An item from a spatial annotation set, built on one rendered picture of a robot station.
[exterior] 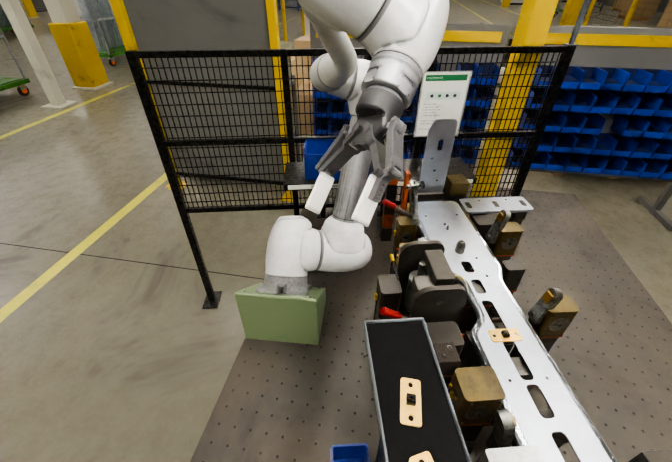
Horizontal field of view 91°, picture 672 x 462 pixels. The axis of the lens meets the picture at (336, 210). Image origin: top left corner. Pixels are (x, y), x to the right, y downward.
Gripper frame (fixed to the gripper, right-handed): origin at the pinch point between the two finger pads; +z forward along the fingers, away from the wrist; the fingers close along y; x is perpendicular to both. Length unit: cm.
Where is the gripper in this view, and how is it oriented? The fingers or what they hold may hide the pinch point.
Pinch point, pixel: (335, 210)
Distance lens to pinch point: 52.9
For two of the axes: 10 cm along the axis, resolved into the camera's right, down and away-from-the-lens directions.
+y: 5.6, 1.2, -8.2
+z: -3.9, 9.1, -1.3
